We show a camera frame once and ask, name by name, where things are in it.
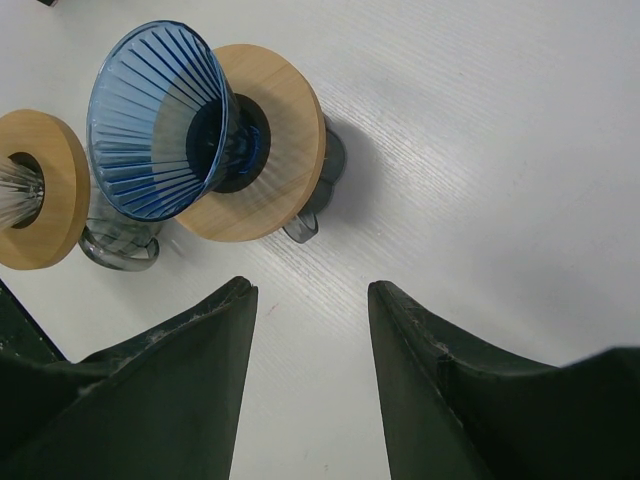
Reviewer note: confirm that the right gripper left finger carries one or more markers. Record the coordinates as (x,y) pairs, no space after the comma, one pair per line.
(164,404)

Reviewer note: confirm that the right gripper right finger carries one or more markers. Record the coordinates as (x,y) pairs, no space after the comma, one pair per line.
(454,406)

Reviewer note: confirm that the grey glass carafe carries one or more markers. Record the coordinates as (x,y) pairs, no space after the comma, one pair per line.
(114,241)

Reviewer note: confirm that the grey plastic dripper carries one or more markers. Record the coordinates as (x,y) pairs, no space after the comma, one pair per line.
(305,224)

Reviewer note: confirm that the blue plastic dripper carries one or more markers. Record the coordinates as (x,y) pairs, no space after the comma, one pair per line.
(164,126)

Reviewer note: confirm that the orange coffee filter box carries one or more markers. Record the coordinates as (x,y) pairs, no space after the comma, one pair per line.
(48,3)

